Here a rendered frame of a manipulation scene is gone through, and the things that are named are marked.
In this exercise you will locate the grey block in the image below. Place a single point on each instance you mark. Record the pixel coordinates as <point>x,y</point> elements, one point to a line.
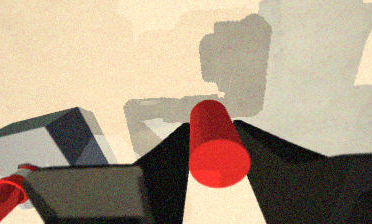
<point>61,138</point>

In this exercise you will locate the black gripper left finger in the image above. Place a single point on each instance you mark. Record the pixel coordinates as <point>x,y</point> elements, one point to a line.
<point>153,188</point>

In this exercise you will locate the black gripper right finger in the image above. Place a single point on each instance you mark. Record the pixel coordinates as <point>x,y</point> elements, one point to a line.
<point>294,185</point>

